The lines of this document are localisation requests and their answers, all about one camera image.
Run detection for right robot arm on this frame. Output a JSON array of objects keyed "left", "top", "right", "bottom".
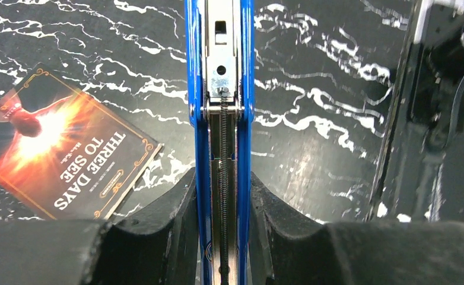
[{"left": 366, "top": 1, "right": 464, "bottom": 222}]

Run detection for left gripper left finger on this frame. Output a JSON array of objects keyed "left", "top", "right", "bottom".
[{"left": 0, "top": 169, "right": 198, "bottom": 284}]

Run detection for three days to see book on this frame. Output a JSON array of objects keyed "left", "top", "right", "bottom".
[{"left": 0, "top": 64, "right": 162, "bottom": 220}]

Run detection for blue stapler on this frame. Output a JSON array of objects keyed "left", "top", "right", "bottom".
[{"left": 185, "top": 1, "right": 255, "bottom": 284}]

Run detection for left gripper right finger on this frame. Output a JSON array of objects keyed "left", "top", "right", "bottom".
[{"left": 249, "top": 175, "right": 464, "bottom": 284}]

